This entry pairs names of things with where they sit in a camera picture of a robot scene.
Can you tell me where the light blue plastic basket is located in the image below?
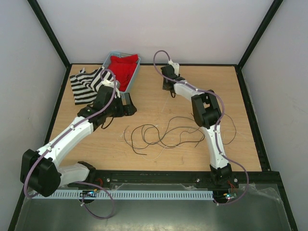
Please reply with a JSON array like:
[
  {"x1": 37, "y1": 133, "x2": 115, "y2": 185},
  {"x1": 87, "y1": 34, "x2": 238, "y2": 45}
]
[{"x1": 103, "y1": 51, "x2": 141, "y2": 98}]

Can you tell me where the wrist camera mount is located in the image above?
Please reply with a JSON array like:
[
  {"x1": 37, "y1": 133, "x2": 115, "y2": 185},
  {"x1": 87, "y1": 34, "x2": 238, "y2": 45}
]
[
  {"x1": 102, "y1": 79, "x2": 120, "y2": 89},
  {"x1": 168, "y1": 59, "x2": 180, "y2": 76}
]

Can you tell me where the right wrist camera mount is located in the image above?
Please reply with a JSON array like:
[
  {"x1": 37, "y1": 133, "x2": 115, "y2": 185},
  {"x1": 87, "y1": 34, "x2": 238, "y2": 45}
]
[{"x1": 168, "y1": 59, "x2": 180, "y2": 76}]

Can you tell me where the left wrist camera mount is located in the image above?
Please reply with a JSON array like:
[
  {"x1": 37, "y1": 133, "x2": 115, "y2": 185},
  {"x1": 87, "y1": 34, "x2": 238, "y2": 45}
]
[{"x1": 102, "y1": 79, "x2": 120, "y2": 89}]

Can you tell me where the black white striped cloth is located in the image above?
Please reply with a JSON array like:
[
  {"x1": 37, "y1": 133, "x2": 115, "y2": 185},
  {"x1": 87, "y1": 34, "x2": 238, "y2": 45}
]
[{"x1": 69, "y1": 66, "x2": 114, "y2": 105}]

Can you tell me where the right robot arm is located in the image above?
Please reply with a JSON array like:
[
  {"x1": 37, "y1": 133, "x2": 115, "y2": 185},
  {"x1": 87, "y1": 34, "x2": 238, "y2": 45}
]
[{"x1": 161, "y1": 64, "x2": 233, "y2": 187}]

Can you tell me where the red cloth in basket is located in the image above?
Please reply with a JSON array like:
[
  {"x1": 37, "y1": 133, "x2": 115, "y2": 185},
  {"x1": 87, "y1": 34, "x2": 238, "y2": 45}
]
[{"x1": 107, "y1": 54, "x2": 139, "y2": 92}]

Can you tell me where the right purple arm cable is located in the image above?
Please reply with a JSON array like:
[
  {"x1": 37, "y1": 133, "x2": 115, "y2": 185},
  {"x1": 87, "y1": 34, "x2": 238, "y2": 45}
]
[{"x1": 153, "y1": 50, "x2": 249, "y2": 205}]

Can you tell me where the black wire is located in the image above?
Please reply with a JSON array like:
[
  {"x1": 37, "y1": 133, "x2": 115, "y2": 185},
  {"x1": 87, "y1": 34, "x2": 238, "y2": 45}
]
[{"x1": 129, "y1": 124, "x2": 205, "y2": 156}]

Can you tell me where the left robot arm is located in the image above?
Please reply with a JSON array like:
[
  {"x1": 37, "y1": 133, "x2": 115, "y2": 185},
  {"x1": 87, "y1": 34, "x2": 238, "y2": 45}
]
[{"x1": 20, "y1": 86, "x2": 137, "y2": 198}]

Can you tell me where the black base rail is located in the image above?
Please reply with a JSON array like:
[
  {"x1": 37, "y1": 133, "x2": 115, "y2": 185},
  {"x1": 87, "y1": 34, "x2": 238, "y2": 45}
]
[{"x1": 67, "y1": 169, "x2": 282, "y2": 191}]

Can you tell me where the light blue cable duct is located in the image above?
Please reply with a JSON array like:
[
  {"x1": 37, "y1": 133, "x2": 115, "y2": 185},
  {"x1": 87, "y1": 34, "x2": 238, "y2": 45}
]
[{"x1": 47, "y1": 190, "x2": 213, "y2": 200}]

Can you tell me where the grey wire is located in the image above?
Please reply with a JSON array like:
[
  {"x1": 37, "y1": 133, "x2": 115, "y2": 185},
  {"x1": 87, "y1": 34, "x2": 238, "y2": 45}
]
[{"x1": 122, "y1": 114, "x2": 238, "y2": 150}]

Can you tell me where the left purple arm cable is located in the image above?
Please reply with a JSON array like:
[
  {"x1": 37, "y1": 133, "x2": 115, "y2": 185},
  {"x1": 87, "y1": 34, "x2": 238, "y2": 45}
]
[{"x1": 23, "y1": 68, "x2": 121, "y2": 199}]

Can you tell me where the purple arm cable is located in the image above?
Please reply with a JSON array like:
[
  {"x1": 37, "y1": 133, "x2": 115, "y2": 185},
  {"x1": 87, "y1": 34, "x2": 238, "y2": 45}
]
[
  {"x1": 153, "y1": 50, "x2": 249, "y2": 205},
  {"x1": 23, "y1": 68, "x2": 121, "y2": 199}
]

